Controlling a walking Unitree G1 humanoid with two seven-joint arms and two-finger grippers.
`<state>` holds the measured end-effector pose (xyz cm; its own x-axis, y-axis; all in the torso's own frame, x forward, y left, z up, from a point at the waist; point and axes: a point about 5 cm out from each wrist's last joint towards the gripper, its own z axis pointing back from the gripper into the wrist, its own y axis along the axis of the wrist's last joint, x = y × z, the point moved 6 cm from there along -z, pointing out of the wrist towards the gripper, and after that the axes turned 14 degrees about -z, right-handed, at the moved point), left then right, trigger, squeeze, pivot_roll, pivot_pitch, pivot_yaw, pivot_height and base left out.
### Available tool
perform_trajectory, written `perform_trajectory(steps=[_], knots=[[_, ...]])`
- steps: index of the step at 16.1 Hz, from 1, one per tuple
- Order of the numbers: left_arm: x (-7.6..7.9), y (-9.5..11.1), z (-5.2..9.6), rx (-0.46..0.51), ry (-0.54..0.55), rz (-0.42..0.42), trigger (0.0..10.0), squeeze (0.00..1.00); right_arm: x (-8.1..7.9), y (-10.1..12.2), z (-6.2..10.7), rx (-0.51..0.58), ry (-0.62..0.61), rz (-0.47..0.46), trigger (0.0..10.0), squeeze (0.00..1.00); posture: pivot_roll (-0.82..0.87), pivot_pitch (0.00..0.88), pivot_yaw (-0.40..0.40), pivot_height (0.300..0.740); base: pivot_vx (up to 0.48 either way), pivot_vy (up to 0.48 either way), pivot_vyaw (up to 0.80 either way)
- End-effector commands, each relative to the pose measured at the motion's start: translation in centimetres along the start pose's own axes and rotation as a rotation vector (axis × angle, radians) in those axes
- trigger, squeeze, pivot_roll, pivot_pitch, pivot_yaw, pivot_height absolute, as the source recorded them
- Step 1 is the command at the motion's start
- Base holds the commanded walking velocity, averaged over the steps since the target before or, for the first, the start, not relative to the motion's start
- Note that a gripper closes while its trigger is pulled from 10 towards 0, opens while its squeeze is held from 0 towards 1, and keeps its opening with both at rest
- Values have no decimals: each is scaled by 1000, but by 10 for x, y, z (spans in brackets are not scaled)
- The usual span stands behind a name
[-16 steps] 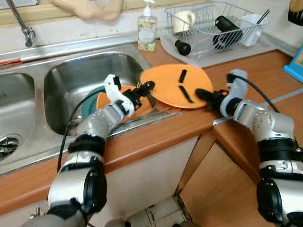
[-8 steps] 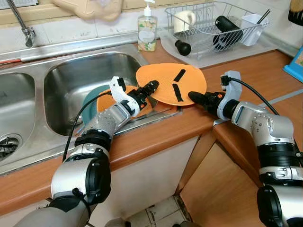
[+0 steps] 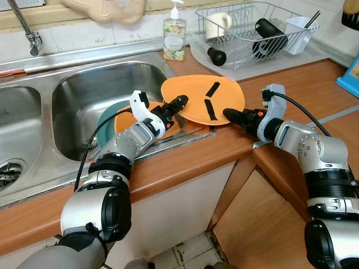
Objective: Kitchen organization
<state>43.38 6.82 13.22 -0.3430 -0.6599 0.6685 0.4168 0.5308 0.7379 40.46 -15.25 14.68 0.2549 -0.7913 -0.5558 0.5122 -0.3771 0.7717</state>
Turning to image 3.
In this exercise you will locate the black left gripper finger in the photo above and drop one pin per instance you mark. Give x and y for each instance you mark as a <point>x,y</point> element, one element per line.
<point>179,101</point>
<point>180,109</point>

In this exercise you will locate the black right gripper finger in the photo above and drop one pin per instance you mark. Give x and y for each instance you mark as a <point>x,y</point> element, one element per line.
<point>238,120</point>
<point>235,112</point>

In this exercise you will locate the orange plastic plate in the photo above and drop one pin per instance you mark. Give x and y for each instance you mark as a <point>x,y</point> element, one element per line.
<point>190,89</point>

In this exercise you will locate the teal round plate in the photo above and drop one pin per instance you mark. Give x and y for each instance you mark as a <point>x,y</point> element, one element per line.
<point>106,120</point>

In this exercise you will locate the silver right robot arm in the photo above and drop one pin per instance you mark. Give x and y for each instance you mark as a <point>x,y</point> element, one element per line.
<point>320,151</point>

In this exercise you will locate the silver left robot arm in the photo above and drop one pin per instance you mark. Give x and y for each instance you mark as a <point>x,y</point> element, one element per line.
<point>120,145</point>

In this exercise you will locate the black tape strip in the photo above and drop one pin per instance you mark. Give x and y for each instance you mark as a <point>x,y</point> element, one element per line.
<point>212,89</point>
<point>210,109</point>

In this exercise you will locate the grey plastic drain tray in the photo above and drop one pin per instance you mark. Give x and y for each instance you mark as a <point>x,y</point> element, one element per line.
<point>249,70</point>

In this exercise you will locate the black round knob lid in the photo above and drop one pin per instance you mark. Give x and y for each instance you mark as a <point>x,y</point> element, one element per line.
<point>217,56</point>

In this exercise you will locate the clear soap pump bottle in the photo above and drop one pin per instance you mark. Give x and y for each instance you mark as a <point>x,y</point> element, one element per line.
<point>174,39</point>

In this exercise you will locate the cream ceramic mug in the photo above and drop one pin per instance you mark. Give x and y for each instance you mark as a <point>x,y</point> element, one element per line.
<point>217,26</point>

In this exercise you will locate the black drinking bottle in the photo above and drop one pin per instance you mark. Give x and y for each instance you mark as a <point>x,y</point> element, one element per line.
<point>270,31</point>

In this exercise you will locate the white plastic utensil holder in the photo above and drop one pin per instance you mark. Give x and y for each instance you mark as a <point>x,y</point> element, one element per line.
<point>298,36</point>

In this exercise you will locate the brown wooden cabinet side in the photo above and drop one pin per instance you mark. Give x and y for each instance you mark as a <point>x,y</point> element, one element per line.
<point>252,224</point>

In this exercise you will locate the blue plastic box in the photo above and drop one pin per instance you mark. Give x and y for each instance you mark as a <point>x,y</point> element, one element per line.
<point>350,78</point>

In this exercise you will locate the cream cabinet door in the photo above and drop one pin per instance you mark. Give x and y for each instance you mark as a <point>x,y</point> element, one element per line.
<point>174,218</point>

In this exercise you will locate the dark thin utensil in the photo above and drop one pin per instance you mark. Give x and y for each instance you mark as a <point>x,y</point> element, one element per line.
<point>313,20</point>

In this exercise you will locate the beige wavy-edged board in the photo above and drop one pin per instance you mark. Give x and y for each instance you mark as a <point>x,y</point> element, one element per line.
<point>104,11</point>

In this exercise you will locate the grey robot foot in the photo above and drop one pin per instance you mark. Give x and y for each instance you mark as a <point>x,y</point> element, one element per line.
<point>136,264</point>

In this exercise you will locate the chrome sink faucet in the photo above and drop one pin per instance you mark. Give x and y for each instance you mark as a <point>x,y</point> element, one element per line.
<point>25,25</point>

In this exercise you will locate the metal sink drain strainer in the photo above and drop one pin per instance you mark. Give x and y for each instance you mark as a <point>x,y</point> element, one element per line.
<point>7,174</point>

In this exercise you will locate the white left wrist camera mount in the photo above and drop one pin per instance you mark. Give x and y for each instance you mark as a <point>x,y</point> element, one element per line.
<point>139,109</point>

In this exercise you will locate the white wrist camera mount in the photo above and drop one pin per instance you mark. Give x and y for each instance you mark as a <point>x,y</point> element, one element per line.
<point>275,103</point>
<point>139,109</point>

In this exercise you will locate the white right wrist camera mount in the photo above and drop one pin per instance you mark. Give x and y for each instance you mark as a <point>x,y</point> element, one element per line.
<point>275,103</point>

